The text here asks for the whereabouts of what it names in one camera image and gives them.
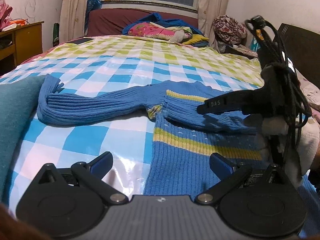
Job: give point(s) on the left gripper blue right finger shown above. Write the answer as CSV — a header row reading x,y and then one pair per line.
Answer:
x,y
225,169

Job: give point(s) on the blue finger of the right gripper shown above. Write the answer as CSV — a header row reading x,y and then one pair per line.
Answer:
x,y
245,101

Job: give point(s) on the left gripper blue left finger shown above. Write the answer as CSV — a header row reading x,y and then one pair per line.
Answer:
x,y
99,166

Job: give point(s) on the blue knit striped sweater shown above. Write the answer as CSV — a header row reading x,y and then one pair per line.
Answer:
x,y
183,139

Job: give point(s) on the pile of colourful clothes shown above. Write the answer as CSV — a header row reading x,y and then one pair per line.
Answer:
x,y
173,30

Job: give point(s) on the white patterned pillow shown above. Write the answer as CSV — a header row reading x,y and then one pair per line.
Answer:
x,y
311,92

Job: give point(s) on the dark wooden headboard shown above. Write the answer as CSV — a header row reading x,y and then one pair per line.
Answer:
x,y
303,48

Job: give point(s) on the blue yellow carton box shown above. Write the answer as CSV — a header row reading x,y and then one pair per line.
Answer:
x,y
254,45

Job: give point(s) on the floral brown cloth bundle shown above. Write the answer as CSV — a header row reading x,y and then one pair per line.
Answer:
x,y
229,29

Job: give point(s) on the teal folded garment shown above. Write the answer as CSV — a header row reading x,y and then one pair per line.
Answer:
x,y
18,101

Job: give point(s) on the checkered blue green bedsheet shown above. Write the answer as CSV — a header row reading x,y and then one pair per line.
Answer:
x,y
113,63

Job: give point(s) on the right beige curtain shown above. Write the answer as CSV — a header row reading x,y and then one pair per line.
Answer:
x,y
208,11

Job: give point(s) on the beige curtain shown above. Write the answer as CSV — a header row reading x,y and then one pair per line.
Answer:
x,y
208,11
72,20

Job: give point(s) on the dark phone on bed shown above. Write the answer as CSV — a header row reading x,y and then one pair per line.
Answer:
x,y
80,40

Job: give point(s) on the maroon sofa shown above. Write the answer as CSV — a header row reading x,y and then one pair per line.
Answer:
x,y
118,21

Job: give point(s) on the wooden side cabinet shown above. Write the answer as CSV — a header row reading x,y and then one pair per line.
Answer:
x,y
20,44

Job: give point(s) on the green bottle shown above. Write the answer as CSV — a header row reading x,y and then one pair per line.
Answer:
x,y
56,34

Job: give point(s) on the left beige curtain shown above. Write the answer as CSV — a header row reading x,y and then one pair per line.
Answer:
x,y
72,20

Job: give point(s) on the blue hanging bag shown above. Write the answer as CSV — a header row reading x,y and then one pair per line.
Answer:
x,y
91,5

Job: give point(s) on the orange object on cabinet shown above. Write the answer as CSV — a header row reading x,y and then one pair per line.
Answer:
x,y
14,24

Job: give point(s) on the pink floral quilt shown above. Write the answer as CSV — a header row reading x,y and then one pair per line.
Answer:
x,y
5,11

